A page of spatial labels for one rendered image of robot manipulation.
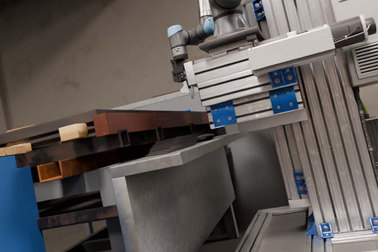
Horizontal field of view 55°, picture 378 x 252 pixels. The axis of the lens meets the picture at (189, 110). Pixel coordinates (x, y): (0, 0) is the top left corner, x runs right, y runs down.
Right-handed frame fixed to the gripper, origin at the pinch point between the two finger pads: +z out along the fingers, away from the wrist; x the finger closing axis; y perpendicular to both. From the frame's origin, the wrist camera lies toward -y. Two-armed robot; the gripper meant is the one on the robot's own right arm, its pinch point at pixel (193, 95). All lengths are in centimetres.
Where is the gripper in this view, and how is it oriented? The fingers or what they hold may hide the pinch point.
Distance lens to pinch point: 175.8
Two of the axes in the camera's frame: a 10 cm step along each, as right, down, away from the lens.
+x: -2.8, -0.1, -9.6
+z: 2.2, 9.7, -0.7
